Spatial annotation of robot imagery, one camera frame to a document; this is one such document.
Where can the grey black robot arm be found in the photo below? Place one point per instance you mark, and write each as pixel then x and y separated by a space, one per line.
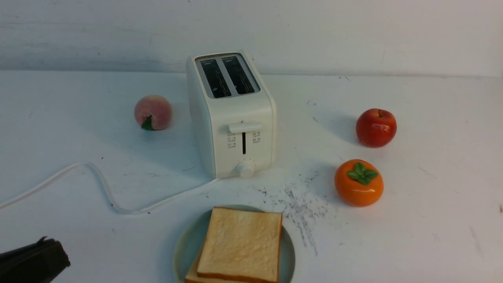
pixel 39 262

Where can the orange persimmon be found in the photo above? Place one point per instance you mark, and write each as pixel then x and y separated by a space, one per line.
pixel 358 183

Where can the toast slice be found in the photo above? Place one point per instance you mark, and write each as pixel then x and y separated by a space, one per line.
pixel 242 246
pixel 192 277

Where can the red apple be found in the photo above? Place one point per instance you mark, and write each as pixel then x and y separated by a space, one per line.
pixel 376 127

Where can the pink peach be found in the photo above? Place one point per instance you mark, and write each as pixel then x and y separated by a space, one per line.
pixel 153 112

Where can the light green plate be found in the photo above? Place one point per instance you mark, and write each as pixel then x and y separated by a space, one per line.
pixel 190 244

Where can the white two-slot toaster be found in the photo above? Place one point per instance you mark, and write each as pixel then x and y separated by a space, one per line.
pixel 233 113

